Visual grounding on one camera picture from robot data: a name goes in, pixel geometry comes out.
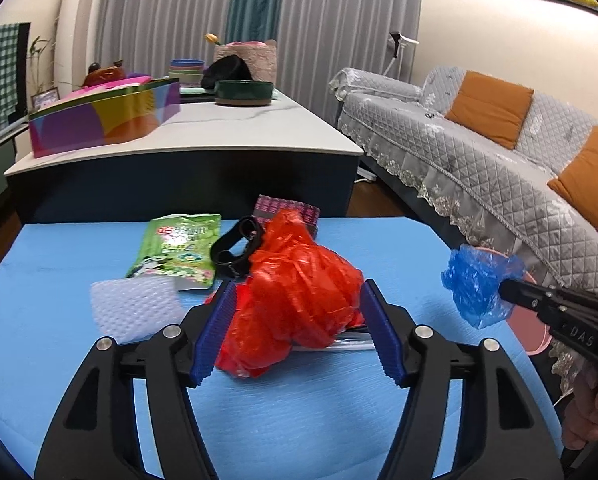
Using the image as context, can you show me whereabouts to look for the multicoloured long box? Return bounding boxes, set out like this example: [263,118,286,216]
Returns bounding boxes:
[28,77,182,159]

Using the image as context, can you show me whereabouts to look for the white clip lamp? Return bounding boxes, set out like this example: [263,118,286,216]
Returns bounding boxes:
[389,31,420,81]

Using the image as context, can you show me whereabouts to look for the clear bubble wrap sheet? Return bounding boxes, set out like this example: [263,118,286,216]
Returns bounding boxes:
[90,276,187,346]

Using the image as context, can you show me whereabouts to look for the grey curtain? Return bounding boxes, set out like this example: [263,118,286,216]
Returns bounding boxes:
[276,0,425,123]
[96,0,240,81]

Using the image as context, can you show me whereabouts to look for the person's right hand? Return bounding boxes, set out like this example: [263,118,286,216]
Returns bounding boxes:
[562,372,598,461]

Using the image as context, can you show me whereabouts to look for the teal curtain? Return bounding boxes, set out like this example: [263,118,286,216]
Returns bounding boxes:
[226,0,286,43]

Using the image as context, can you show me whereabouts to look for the red plastic bag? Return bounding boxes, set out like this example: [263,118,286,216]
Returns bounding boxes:
[204,210,367,378]

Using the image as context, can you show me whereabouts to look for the pink knitted basket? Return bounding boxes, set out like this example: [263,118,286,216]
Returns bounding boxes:
[214,39,278,83]

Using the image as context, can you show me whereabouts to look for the pink round bin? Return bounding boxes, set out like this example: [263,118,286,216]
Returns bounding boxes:
[472,246,555,357]

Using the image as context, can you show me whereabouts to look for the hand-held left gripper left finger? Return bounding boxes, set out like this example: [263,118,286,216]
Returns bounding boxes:
[33,280,240,480]

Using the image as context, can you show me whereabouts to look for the black strap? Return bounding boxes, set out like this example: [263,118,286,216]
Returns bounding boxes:
[211,216,267,281]

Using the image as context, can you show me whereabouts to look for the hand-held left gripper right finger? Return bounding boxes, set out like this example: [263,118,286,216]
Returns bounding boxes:
[360,279,565,480]

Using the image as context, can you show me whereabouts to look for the black hat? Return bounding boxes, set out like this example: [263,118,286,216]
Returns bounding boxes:
[200,55,254,91]

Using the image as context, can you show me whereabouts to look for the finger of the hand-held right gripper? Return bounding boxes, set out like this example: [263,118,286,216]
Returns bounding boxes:
[499,279,563,324]

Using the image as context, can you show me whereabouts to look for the green panda print pouch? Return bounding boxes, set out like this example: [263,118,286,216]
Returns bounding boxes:
[125,213,222,288]

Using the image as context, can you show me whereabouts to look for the stack of pastel bowls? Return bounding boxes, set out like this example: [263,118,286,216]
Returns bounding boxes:
[168,58,206,86]

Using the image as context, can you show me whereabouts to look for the white top dark table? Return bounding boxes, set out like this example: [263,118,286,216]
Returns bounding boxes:
[4,87,365,226]

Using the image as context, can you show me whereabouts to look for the orange cushion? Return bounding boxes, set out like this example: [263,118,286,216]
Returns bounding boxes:
[548,126,598,253]
[445,71,535,150]

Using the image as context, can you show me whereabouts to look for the blue plastic bag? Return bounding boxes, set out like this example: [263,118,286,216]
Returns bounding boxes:
[441,245,527,331]

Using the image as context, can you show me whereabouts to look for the small photo frame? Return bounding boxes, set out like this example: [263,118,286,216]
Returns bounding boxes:
[30,87,60,111]

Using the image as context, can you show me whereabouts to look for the brown teapot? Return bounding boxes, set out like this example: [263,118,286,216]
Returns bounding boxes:
[83,61,127,87]

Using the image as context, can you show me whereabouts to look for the blue mat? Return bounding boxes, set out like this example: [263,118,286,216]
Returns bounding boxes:
[0,216,565,480]

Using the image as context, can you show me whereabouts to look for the pink patterned box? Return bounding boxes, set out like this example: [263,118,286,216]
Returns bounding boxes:
[253,194,321,241]

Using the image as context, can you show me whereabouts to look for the grey quilted sofa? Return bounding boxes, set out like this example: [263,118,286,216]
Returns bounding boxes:
[329,65,598,396]

